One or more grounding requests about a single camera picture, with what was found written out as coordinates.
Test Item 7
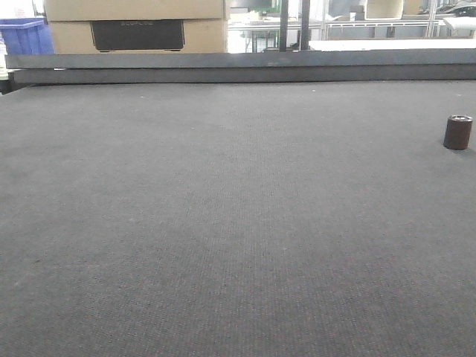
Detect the grey table edge rail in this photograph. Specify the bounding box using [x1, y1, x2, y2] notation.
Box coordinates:
[5, 49, 475, 85]

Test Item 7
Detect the cardboard box with black window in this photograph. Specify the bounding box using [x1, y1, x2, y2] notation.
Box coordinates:
[45, 0, 228, 54]

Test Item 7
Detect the black vertical post pair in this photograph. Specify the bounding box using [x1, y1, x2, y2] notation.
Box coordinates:
[278, 0, 311, 53]

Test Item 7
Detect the small dark brown cylinder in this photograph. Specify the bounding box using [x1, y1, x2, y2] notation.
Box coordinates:
[443, 115, 473, 150]

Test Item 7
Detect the blue plastic crate in background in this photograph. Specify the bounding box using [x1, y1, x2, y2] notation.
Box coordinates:
[1, 17, 54, 55]

